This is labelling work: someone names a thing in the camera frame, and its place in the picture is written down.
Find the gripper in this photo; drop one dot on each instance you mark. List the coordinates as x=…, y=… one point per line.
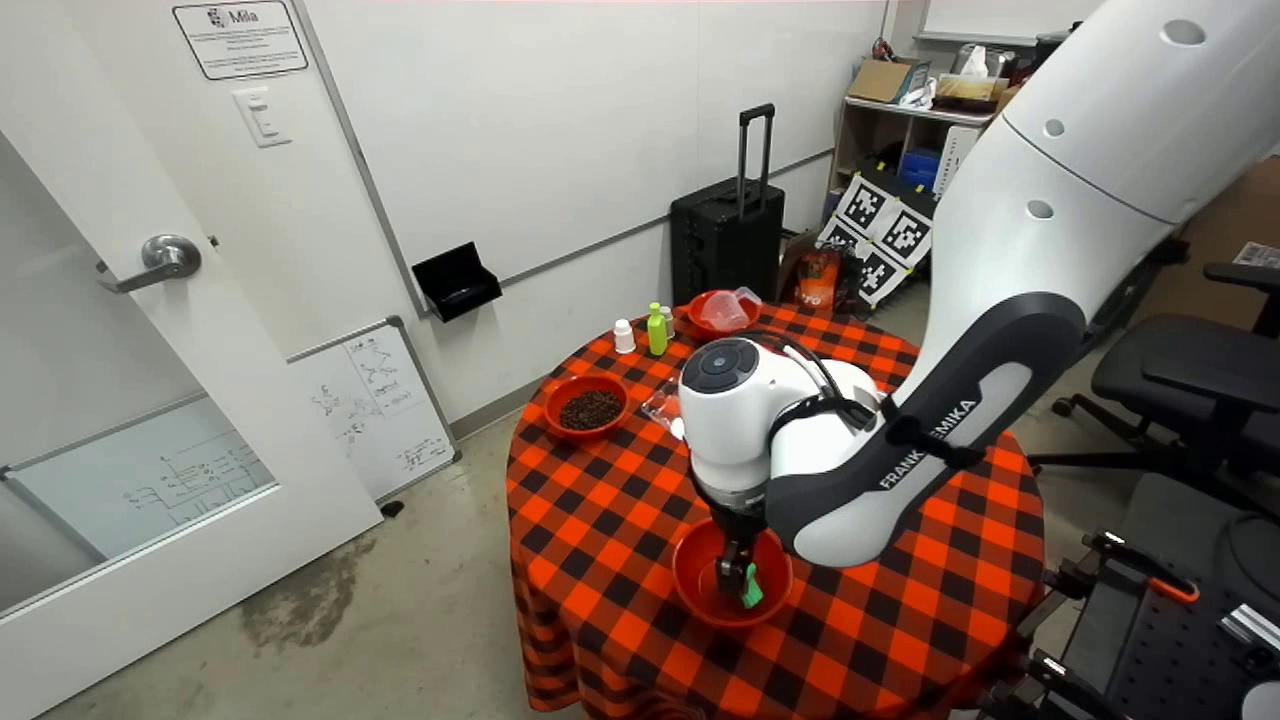
x=733, y=518

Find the green broccoli toy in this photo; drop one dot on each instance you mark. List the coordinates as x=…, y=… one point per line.
x=752, y=594

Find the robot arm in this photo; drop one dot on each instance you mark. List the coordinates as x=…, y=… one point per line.
x=1060, y=200

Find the empty red bowl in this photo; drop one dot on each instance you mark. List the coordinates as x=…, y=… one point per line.
x=700, y=590

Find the red black checkered tablecloth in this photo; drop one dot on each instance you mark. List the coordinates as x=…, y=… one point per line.
x=600, y=560

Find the heap of coffee beans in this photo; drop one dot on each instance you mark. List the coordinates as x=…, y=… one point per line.
x=591, y=410

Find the red bowl with coffee beans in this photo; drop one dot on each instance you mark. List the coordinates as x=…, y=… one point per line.
x=556, y=395

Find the green bottle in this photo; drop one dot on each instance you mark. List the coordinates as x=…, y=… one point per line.
x=657, y=332

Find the small grey bottle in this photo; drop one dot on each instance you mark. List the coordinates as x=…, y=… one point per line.
x=669, y=322

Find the small white bottle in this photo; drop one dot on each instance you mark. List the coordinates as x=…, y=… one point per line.
x=624, y=338

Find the red bowl with clear cup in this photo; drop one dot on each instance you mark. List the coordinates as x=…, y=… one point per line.
x=696, y=316

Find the clear plastic measuring cup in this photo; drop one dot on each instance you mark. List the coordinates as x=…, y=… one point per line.
x=725, y=310

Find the orange bag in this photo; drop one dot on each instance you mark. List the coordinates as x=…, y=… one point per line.
x=817, y=280

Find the black suitcase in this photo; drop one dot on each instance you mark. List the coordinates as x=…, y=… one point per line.
x=725, y=240

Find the calibration board with tags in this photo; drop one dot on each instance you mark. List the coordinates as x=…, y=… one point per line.
x=885, y=235

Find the small whiteboard with drawings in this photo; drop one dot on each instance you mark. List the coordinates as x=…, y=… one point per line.
x=385, y=410

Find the black orange clamp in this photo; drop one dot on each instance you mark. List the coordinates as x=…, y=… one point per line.
x=1140, y=565

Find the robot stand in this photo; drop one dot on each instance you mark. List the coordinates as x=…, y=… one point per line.
x=1150, y=650

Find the blue bin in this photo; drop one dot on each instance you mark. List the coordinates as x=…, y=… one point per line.
x=920, y=168

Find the wooden shelf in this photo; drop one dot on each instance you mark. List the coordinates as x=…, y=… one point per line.
x=875, y=130

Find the black office chair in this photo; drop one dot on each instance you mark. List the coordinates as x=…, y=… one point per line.
x=1190, y=375

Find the tissue box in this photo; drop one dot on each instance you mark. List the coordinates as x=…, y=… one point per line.
x=968, y=88

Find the white door with window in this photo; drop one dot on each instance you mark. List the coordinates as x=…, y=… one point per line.
x=220, y=330

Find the large brown cardboard box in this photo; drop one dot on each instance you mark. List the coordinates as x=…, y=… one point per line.
x=1230, y=215

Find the black wall tray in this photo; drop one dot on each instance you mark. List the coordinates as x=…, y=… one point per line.
x=456, y=280

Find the wall whiteboard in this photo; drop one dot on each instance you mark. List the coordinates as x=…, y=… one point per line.
x=1000, y=18

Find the white light switch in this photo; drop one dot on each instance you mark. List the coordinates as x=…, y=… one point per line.
x=262, y=116

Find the white wall sign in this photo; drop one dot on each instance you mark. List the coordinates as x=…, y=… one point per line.
x=240, y=38

